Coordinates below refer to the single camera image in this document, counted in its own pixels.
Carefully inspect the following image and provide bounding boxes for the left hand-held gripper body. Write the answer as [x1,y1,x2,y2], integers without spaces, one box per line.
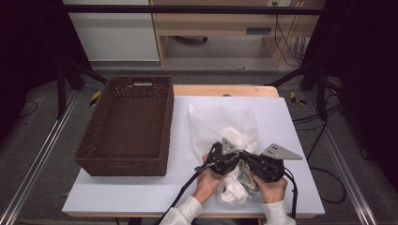
[206,137,242,176]

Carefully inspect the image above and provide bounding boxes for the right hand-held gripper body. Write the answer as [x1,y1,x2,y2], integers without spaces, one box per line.
[248,142,303,184]

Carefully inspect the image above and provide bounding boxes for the white garment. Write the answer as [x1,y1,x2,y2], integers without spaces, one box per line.
[217,126,261,206]

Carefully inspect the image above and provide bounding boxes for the white mesh laundry bag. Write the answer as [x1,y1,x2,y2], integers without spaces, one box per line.
[188,103,261,176]

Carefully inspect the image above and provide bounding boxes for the brown woven basket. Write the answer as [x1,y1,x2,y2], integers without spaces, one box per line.
[73,76,175,177]

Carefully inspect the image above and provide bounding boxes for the person's right hand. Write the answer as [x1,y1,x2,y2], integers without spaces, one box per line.
[249,170,289,204]

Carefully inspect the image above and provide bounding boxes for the person's left hand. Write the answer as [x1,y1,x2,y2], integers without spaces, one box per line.
[191,153,227,205]

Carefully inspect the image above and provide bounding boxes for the white table board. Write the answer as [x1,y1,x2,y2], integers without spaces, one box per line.
[61,96,326,217]

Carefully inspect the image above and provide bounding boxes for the black metal stand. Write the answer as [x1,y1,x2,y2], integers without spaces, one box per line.
[268,60,330,122]
[55,55,108,120]

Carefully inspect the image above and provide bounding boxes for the black curtain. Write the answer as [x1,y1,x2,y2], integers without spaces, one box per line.
[299,0,398,191]
[0,0,95,143]

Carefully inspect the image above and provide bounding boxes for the wooden desk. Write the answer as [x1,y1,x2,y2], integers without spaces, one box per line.
[149,0,327,68]

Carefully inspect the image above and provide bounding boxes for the black horizontal bar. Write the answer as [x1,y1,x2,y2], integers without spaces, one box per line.
[62,4,324,16]

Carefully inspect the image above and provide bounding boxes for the white cabinet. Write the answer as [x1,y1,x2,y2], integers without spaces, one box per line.
[63,0,161,62]

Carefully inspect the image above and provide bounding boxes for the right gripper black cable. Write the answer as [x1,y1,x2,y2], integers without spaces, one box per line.
[282,167,347,220]

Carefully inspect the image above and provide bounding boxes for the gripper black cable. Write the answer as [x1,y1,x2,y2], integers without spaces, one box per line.
[155,162,218,225]
[282,167,347,220]

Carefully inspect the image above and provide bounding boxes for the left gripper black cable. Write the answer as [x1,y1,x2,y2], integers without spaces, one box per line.
[155,162,218,225]

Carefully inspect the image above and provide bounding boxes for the black floor cables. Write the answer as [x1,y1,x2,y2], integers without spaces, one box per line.
[292,78,344,162]

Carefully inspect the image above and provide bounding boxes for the aluminium floor rail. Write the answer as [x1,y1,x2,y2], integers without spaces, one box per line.
[303,93,378,225]
[0,89,80,225]

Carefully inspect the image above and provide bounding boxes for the hanging black cables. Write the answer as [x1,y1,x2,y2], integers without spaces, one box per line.
[271,1,311,68]

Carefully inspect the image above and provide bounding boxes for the thin black floor cable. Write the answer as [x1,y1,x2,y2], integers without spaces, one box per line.
[18,99,39,120]

